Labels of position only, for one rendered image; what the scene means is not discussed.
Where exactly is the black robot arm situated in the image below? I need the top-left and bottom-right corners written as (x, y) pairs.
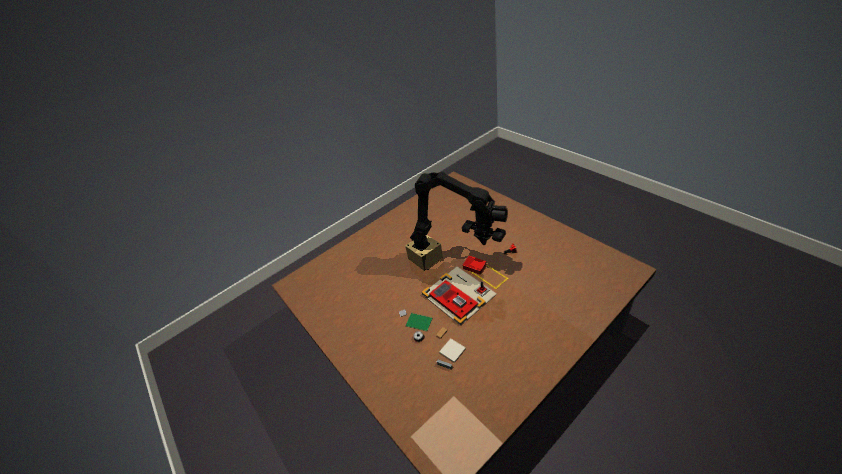
top-left (410, 172), bottom-right (508, 251)

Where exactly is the green flat mat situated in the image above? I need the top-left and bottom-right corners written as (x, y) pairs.
top-left (406, 313), bottom-right (432, 331)

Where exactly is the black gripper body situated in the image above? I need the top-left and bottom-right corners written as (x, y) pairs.
top-left (462, 217), bottom-right (506, 242)

